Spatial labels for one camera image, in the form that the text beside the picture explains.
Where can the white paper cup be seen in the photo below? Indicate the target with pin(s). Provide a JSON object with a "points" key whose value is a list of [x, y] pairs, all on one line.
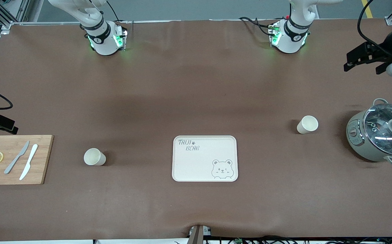
{"points": [[307, 124], [92, 157]]}

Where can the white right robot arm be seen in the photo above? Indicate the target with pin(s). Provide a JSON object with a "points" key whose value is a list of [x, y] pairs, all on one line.
{"points": [[103, 40]]}

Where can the grey plastic knife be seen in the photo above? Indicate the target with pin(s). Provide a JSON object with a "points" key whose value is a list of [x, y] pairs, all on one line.
{"points": [[15, 159]]}

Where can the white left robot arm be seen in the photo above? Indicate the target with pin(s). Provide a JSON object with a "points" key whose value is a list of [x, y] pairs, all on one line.
{"points": [[289, 37]]}

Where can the glass pot lid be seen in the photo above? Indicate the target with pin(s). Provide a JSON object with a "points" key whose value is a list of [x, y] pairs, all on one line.
{"points": [[378, 130]]}

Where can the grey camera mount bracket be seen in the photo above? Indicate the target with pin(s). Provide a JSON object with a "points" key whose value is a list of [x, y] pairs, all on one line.
{"points": [[197, 235]]}

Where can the white plastic knife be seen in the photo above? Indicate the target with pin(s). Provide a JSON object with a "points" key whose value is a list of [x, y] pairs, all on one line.
{"points": [[28, 162]]}

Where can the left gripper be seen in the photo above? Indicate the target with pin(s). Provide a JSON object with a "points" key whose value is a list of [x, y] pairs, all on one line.
{"points": [[386, 49]]}

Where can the wooden cutting board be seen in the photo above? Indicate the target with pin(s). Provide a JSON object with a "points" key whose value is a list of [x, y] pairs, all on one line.
{"points": [[37, 169]]}

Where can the white bear print tray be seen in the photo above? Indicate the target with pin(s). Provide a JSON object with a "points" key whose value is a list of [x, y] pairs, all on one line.
{"points": [[199, 166]]}

